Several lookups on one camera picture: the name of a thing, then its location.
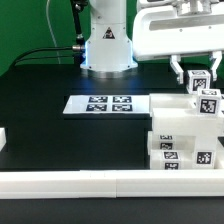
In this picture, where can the white marker base sheet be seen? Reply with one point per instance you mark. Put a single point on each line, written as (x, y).
(107, 104)

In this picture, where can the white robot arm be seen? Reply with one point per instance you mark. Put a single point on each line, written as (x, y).
(109, 49)

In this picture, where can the white cube nut with marker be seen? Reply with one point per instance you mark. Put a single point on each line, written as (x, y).
(208, 101)

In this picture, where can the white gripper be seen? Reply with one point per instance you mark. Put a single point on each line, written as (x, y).
(159, 32)

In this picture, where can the white U-shaped fence frame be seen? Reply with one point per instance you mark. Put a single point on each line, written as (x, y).
(111, 184)

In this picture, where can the white chair backrest frame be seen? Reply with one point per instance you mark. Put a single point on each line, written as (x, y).
(175, 114)

